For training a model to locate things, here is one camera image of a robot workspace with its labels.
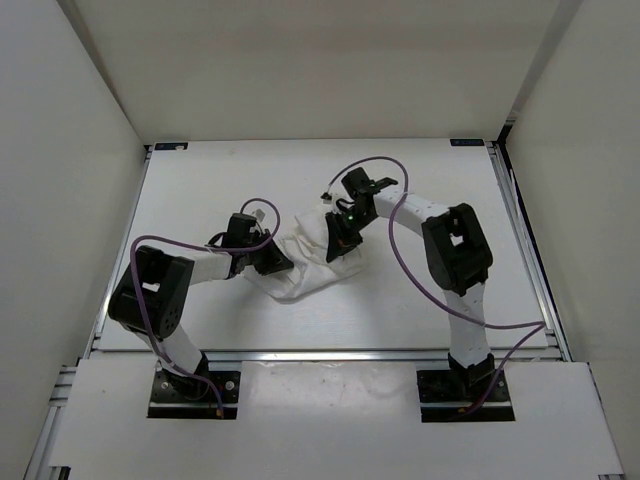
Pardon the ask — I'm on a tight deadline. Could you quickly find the blue left corner label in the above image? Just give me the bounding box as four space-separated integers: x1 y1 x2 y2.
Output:
154 142 189 151

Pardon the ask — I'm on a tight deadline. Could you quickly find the aluminium frame rail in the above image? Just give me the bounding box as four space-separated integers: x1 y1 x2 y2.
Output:
22 324 101 480
488 118 573 361

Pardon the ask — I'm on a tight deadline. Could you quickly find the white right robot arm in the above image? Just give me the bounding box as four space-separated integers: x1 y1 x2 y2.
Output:
325 167 494 400

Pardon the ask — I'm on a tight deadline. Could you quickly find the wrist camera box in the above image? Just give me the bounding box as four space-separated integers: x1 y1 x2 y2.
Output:
252 209 266 222
320 184 352 205

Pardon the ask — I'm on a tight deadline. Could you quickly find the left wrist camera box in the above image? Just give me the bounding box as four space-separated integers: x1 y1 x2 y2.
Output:
252 209 266 222

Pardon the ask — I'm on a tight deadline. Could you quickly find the white pleated skirt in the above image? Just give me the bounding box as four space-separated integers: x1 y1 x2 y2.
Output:
242 203 367 301

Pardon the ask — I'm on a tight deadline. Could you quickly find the aluminium right frame rail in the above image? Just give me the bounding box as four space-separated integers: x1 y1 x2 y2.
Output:
488 118 573 361

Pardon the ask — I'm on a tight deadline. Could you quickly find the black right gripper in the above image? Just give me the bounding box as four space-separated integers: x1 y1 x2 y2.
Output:
326 206 377 262

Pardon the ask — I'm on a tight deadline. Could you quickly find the aluminium left frame rail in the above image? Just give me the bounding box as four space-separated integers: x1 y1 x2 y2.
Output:
22 324 101 480

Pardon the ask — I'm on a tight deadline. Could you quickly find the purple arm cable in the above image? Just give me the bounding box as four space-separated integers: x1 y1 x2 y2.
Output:
128 197 281 409
329 155 546 406

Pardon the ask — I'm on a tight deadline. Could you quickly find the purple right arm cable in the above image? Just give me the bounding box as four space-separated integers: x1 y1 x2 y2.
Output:
329 155 546 406

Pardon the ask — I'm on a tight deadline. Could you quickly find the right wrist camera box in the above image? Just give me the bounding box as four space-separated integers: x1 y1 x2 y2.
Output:
320 184 352 205

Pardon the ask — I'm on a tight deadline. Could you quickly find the aluminium front table rail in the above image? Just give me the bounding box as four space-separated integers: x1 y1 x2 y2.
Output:
90 345 563 362

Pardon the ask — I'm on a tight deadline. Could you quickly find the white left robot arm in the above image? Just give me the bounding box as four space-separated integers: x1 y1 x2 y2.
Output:
108 213 294 400

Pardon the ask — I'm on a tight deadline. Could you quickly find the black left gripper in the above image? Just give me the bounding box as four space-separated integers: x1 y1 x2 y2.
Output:
242 228 293 275

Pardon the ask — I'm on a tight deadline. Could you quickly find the blue right corner label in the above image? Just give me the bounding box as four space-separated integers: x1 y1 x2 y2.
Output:
449 138 485 147

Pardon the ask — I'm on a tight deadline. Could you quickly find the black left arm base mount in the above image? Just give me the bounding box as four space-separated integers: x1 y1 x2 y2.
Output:
147 363 241 420

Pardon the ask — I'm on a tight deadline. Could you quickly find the blue corner label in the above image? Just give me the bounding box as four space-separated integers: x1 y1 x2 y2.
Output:
449 138 485 147
154 142 189 151

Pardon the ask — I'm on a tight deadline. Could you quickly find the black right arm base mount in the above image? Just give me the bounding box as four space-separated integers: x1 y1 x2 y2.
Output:
417 354 515 423

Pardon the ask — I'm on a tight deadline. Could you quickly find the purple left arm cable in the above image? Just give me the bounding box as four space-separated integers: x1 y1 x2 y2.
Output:
128 197 281 409

